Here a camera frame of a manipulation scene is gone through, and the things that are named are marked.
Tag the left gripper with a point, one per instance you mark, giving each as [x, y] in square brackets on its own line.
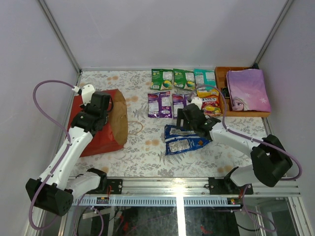
[102, 99]

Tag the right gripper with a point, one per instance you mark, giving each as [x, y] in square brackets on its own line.
[181, 116]

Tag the purple Fox's candy packet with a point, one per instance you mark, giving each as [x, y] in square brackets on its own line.
[179, 102]

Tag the Fox's candy bag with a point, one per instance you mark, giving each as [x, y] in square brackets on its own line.
[210, 101]

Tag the blue Doritos chip bag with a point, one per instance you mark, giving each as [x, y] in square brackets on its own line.
[180, 140]

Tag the red brown paper bag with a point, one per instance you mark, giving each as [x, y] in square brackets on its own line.
[114, 134]

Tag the teal snack packet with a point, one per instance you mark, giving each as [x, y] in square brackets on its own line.
[204, 77]

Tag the green snack packet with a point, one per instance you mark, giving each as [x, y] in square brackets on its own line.
[184, 79]
[161, 79]

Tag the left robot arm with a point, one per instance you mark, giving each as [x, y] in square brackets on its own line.
[52, 191]

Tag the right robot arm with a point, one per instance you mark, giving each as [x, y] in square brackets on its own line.
[269, 160]

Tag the purple Frozen cloth bag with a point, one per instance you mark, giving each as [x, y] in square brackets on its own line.
[247, 90]

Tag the small black object in tray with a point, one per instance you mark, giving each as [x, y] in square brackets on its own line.
[225, 92]

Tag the orange wooden tray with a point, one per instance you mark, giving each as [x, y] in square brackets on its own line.
[221, 82]

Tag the floral table mat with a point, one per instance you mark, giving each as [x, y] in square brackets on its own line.
[144, 155]

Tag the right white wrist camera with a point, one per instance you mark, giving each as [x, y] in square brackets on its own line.
[196, 101]

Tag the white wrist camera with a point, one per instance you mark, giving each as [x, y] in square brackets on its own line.
[196, 101]
[86, 92]

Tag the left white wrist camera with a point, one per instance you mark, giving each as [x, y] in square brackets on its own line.
[86, 92]

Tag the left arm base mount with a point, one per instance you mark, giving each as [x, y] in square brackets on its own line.
[113, 187]

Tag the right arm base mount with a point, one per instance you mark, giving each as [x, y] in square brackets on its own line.
[224, 185]

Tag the aluminium front rail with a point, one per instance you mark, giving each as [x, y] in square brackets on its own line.
[163, 191]

